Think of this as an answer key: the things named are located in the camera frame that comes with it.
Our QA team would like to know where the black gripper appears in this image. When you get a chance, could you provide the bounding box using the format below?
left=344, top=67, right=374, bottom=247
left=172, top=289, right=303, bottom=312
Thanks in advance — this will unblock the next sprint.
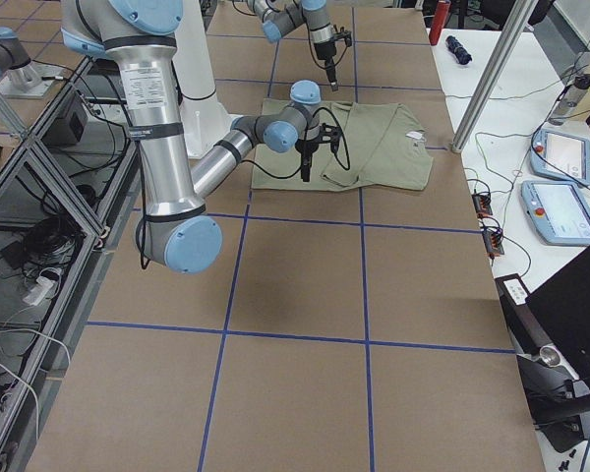
left=313, top=41, right=339, bottom=91
left=296, top=140, right=320, bottom=182

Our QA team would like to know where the olive green long-sleeve shirt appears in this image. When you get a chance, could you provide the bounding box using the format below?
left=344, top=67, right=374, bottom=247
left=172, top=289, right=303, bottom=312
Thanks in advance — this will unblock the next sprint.
left=252, top=101, right=433, bottom=192

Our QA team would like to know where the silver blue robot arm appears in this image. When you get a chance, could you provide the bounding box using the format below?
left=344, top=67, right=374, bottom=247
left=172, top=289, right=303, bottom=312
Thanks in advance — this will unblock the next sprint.
left=231, top=0, right=352, bottom=91
left=61, top=1, right=321, bottom=274

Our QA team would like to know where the white paper price tag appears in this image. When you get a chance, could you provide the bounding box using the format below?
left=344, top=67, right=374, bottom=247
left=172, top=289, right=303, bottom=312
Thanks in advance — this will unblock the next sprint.
left=406, top=131, right=426, bottom=145

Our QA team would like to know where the red cylinder tube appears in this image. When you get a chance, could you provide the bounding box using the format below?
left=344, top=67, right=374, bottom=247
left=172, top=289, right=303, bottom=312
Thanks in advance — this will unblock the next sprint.
left=429, top=0, right=450, bottom=46

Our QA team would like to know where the folded dark blue umbrella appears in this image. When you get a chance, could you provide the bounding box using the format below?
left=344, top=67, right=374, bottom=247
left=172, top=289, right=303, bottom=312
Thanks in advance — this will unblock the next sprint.
left=445, top=35, right=472, bottom=66

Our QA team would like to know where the far teach pendant tablet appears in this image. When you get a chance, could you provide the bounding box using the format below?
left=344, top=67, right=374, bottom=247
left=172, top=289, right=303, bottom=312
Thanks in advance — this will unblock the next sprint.
left=529, top=129, right=590, bottom=187

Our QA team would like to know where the teach pendant tablet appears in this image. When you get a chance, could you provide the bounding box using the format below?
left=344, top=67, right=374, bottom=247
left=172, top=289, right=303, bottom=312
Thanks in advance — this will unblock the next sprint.
left=520, top=180, right=590, bottom=247
left=529, top=129, right=590, bottom=187

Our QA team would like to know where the near teach pendant tablet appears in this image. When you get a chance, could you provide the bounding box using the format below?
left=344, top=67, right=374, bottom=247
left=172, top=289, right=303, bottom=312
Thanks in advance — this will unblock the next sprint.
left=520, top=180, right=590, bottom=247

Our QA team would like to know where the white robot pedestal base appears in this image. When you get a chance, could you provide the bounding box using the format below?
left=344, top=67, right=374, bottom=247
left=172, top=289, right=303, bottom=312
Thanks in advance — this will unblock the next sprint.
left=172, top=1, right=232, bottom=161

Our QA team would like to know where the aluminium frame post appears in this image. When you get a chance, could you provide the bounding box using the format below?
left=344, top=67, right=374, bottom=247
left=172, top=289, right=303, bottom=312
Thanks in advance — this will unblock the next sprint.
left=450, top=0, right=537, bottom=153

